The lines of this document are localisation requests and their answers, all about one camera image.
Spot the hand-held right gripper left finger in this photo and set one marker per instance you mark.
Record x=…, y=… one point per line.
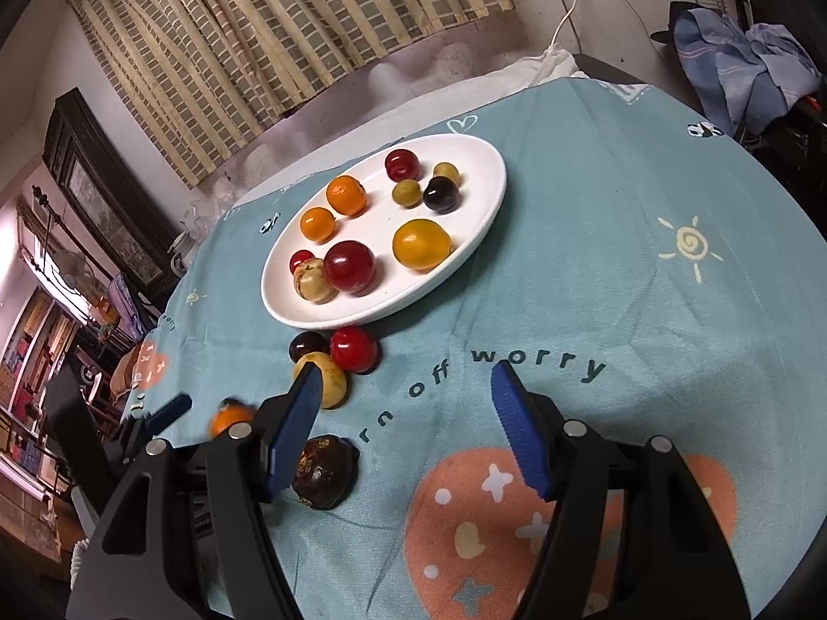
x=294, y=439

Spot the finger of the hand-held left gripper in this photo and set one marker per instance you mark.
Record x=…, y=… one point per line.
x=169, y=410

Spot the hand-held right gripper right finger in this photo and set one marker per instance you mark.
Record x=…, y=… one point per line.
x=523, y=439

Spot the dark brown mangosteen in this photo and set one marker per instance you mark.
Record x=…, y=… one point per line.
x=326, y=471

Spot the large orange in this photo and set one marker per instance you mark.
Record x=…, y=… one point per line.
x=421, y=244
x=229, y=421

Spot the yellow round fruit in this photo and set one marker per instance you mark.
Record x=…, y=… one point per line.
x=336, y=387

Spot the dark purple plum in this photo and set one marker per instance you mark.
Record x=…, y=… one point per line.
x=441, y=194
x=305, y=345

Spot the red round fruit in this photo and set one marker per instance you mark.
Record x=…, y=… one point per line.
x=353, y=349
x=400, y=165

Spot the tan fruit with brown patch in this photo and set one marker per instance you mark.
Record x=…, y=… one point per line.
x=315, y=281

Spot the small red fruit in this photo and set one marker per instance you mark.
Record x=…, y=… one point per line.
x=300, y=259

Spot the large red fruit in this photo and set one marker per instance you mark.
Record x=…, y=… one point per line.
x=349, y=266

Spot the small orange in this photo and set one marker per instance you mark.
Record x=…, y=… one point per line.
x=345, y=196
x=318, y=223

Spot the white oval plate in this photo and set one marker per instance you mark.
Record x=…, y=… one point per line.
x=465, y=206

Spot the small olive green fruit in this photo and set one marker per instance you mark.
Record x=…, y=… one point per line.
x=447, y=172

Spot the tan chair cushion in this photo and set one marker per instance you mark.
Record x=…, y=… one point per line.
x=123, y=369

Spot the colourful bookshelf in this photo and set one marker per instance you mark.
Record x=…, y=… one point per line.
x=32, y=368

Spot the white kettle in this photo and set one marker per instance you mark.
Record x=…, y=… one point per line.
x=181, y=252

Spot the white standing fan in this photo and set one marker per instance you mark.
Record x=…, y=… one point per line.
x=70, y=266

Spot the teal printed tablecloth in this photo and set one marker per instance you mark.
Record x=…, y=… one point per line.
x=614, y=284

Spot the clear plastic bag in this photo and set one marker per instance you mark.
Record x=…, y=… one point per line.
x=208, y=210

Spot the dark wood framed painting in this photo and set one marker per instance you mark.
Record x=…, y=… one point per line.
x=97, y=194

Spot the beige checked curtain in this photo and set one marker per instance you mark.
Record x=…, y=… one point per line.
x=258, y=58

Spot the black hat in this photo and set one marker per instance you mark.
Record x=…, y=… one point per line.
x=665, y=29

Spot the blue clothing pile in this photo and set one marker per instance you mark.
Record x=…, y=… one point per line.
x=743, y=64

